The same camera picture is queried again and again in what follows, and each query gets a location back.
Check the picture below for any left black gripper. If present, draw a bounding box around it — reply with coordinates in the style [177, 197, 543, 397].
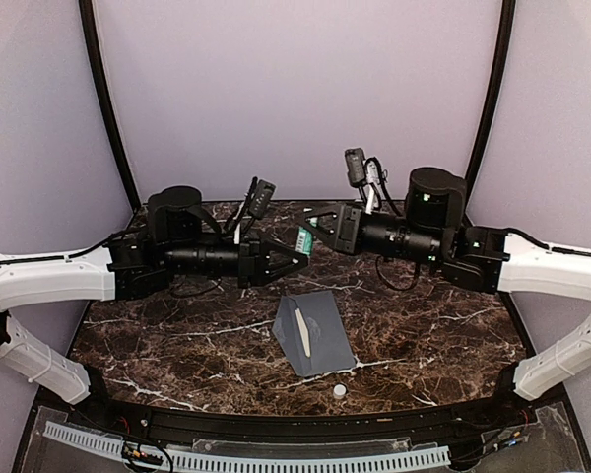
[164, 231, 309, 290]

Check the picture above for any green white glue stick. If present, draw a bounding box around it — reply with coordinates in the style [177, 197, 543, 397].
[295, 226, 315, 256]

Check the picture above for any beige letter paper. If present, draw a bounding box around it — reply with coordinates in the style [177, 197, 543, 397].
[295, 307, 311, 358]

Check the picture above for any grey envelope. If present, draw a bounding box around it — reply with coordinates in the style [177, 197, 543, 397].
[272, 291, 356, 378]

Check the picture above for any white glue stick cap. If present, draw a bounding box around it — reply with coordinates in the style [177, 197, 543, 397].
[333, 383, 348, 399]

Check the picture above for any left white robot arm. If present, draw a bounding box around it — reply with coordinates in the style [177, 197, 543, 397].
[0, 179, 308, 430]

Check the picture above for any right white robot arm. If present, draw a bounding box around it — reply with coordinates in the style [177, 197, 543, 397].
[300, 167, 591, 428]

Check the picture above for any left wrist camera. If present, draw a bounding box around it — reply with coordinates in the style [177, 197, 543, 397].
[224, 176, 276, 241]

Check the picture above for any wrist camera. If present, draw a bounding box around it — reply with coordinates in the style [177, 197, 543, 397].
[224, 176, 276, 241]
[344, 148, 389, 214]

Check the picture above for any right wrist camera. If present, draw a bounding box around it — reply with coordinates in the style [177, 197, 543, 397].
[344, 148, 389, 214]

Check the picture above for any black front rail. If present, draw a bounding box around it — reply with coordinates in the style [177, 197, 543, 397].
[48, 397, 537, 444]

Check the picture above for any white slotted cable duct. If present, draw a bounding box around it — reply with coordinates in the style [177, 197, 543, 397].
[42, 421, 451, 473]

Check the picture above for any right black frame post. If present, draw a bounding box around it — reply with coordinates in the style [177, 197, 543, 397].
[465, 0, 516, 197]

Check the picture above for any black frame post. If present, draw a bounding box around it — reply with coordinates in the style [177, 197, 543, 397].
[465, 0, 516, 197]
[78, 0, 141, 213]

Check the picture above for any left black frame post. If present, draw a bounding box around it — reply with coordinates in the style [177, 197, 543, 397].
[78, 0, 141, 213]

